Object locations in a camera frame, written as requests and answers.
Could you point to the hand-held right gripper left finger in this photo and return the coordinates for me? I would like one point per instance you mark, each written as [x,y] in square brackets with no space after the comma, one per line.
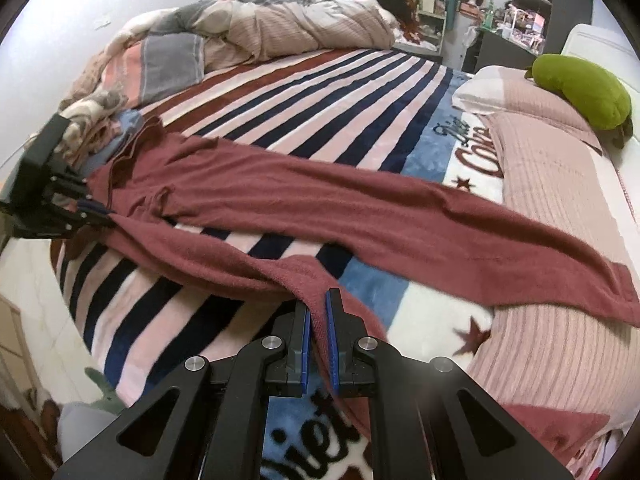
[305,350]

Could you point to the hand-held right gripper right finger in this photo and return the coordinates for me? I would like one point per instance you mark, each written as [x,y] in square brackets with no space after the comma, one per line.
[332,340]

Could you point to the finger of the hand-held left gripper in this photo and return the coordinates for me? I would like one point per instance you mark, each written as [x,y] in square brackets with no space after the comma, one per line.
[92,205]
[95,220]

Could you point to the dark red pants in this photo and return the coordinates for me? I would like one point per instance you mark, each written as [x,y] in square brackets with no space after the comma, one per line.
[300,195]

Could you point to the beige crumpled cloth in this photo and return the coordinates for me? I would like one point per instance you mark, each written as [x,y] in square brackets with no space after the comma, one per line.
[90,110]

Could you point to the wooden nightstand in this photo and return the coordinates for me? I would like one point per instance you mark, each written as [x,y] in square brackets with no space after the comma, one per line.
[9,330]

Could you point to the bed with patterned sheet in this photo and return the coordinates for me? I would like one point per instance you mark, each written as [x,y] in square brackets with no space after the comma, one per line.
[325,95]

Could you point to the pink grey patchwork duvet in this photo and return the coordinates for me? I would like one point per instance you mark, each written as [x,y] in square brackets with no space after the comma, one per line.
[280,25]

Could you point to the pink white pillow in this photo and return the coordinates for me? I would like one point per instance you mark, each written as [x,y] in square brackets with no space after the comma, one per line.
[510,95]

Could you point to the dark grey desk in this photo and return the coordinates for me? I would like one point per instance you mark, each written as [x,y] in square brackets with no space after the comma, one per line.
[495,50]

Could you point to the small white shelf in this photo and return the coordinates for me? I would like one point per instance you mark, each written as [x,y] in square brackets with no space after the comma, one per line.
[431,20]

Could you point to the black fuzzy object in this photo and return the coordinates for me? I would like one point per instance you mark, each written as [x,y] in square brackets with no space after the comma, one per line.
[387,0]

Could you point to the green plush toy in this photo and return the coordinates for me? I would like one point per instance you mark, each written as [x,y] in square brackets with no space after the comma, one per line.
[585,85]

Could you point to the white headboard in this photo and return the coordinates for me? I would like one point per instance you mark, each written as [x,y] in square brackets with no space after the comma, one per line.
[600,45]

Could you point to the white wall switch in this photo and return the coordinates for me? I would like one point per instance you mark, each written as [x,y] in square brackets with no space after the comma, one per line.
[102,22]

